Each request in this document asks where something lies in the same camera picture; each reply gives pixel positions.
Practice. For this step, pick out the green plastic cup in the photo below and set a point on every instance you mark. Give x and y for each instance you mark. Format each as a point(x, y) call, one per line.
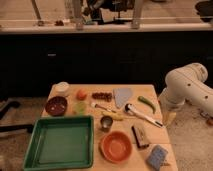
point(80, 108)

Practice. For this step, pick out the yellow banana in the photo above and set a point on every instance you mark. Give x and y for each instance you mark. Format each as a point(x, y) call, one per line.
point(114, 116)

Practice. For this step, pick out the black brown box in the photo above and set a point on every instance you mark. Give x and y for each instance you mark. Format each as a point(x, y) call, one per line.
point(141, 140)

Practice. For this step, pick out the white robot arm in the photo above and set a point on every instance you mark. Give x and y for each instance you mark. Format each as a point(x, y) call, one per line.
point(185, 83)

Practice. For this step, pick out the white small bowl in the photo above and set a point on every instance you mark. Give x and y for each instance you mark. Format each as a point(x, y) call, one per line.
point(62, 89)

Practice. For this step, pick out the white handled peeler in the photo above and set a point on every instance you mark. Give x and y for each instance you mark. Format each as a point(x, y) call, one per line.
point(132, 110)

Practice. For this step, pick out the blue sponge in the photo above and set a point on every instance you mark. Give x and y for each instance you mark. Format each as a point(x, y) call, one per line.
point(157, 157)

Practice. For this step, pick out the orange bowl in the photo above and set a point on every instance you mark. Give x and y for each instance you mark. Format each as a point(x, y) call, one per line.
point(115, 147)

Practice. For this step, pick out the dark red bowl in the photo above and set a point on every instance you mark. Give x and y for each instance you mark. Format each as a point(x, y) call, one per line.
point(56, 106)

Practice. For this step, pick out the small metal cup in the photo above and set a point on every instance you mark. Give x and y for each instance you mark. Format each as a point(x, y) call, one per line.
point(106, 123)

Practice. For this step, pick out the green chili pepper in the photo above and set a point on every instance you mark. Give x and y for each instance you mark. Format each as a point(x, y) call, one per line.
point(147, 102)

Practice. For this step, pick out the red orange apple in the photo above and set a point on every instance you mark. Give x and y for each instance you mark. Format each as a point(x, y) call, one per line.
point(81, 95)

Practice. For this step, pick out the green plastic tray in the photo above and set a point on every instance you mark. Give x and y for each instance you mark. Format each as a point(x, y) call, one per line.
point(61, 143)

